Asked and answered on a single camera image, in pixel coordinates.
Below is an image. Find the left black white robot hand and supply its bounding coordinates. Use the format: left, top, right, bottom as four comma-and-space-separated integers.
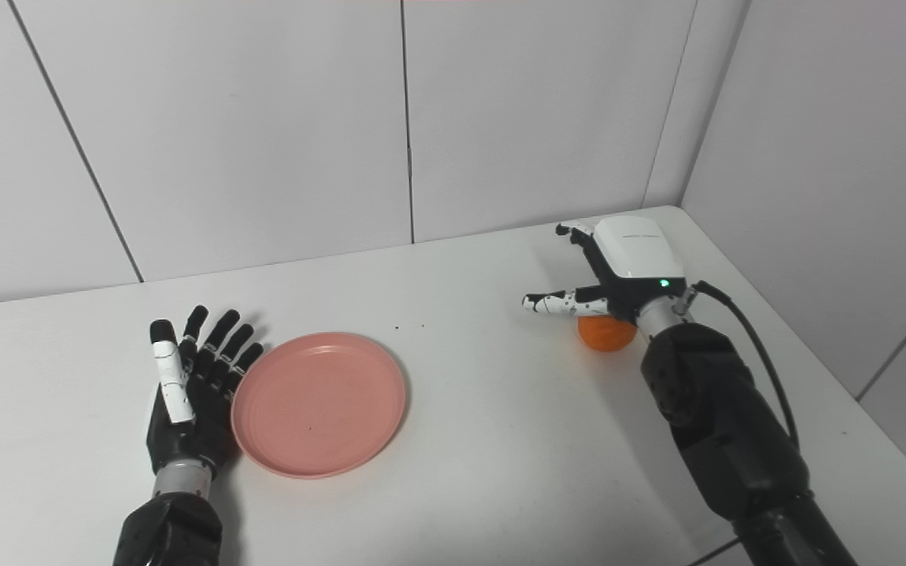
145, 305, 265, 476

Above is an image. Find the orange fruit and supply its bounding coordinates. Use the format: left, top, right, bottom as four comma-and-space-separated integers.
577, 314, 639, 353

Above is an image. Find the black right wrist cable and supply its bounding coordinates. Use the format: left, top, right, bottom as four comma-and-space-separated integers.
689, 281, 801, 449

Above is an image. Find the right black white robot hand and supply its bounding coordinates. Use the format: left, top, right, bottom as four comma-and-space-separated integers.
522, 215, 690, 325

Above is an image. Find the pink round plate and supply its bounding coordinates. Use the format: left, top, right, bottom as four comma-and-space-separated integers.
230, 332, 408, 480

